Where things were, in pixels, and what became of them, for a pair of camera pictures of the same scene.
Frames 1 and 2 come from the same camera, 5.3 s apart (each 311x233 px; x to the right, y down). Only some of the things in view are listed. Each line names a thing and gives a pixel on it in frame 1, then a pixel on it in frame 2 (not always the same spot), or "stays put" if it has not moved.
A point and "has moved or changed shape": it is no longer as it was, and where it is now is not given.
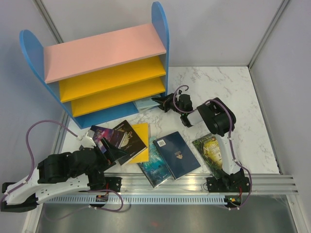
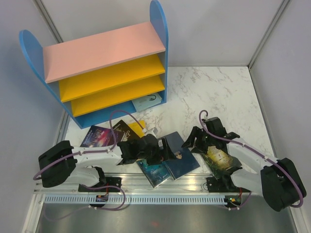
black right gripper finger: (161, 100) → (196, 132)
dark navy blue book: (176, 155) stays put
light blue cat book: (144, 105) has moved or changed shape
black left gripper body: (100, 163) → (154, 156)
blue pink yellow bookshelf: (98, 78) stays put
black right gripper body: (176, 103) → (207, 140)
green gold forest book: (208, 146) stays put
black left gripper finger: (106, 146) → (167, 153)
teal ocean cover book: (155, 169) stays put
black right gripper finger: (165, 106) → (199, 150)
